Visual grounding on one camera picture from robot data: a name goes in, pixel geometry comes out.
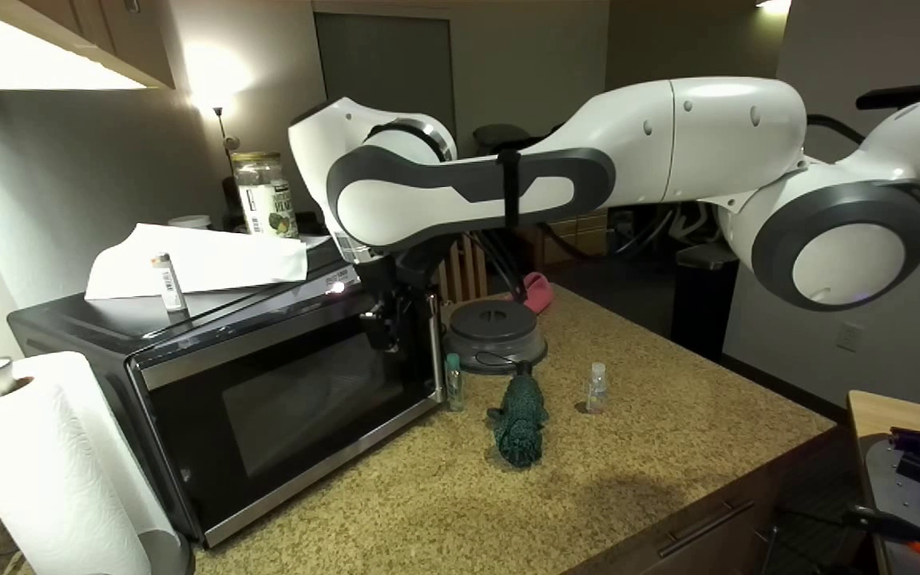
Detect glass jar on microwave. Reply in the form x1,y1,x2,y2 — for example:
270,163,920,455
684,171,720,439
234,152,296,237

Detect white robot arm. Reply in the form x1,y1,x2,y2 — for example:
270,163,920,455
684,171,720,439
288,77,920,311

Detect small vial on microwave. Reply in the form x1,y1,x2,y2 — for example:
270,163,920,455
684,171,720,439
150,253,186,314

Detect paper towel roll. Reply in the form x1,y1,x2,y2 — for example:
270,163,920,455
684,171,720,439
0,350,190,575

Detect grey collapsible microwave cover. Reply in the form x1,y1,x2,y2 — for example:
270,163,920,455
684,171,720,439
446,301,546,372

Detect black microwave oven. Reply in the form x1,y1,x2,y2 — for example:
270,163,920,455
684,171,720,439
8,247,440,546

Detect small clear bottle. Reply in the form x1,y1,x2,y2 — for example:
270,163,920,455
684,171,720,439
584,362,608,412

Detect small green bottle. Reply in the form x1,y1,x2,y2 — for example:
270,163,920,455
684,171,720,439
445,350,463,408

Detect pink cloth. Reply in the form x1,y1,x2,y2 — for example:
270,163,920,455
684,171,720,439
523,270,554,314

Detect white paper on microwave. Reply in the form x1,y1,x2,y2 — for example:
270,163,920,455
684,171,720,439
87,224,309,301

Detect wooden chair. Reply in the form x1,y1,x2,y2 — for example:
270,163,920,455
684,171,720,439
436,232,489,304

